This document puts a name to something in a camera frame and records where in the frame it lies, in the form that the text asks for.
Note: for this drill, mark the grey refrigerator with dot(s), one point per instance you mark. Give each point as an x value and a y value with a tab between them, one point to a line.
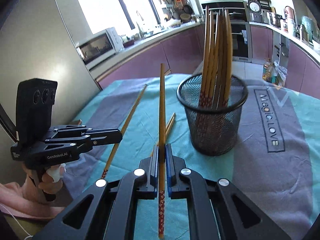
37	42

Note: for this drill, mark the kitchen window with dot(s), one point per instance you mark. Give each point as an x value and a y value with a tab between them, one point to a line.
105	2

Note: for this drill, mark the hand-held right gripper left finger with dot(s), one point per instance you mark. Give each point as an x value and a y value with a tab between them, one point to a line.
155	166

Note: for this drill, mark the black built-in stove oven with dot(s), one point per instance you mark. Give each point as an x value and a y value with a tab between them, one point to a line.
240	42

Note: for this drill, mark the yellow cooking oil bottle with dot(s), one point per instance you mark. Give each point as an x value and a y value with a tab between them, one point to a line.
274	76
266	71

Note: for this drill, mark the person's left hand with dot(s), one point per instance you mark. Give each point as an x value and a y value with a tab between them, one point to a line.
44	183

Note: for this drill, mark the light green air fryer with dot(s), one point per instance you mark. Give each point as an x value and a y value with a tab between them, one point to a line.
310	27

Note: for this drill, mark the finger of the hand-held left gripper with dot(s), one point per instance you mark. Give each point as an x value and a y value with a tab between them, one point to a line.
100	140
95	130

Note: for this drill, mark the person's left forearm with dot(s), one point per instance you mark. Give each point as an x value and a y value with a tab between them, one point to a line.
17	200

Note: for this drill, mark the hanging black frying pan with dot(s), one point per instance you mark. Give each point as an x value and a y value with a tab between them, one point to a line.
188	9

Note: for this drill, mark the stainless steel pot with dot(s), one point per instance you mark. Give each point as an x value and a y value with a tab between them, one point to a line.
274	19

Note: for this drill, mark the teal grey printed tablecloth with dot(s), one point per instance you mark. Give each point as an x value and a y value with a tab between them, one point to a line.
262	170

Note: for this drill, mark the pink electric kettle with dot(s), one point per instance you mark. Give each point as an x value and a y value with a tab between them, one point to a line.
290	12

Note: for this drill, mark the black mesh utensil holder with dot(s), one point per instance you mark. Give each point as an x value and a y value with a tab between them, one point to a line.
212	130

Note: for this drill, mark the white countertop oven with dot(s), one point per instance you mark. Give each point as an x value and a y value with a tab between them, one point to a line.
100	46

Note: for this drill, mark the steel thermos bottle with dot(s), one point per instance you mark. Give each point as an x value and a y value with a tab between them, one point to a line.
303	33

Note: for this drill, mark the pink base cabinets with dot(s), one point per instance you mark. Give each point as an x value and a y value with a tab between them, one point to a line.
295	60
150	57

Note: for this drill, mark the bunch of wooden chopsticks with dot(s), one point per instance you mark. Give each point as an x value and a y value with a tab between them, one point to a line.
216	55

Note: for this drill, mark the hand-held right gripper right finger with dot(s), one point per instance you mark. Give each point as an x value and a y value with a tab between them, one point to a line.
170	167

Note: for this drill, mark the dark red bowl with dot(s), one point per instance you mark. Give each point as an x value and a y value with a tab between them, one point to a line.
128	43

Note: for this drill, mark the clear plastic bag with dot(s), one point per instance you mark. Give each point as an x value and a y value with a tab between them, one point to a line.
281	76

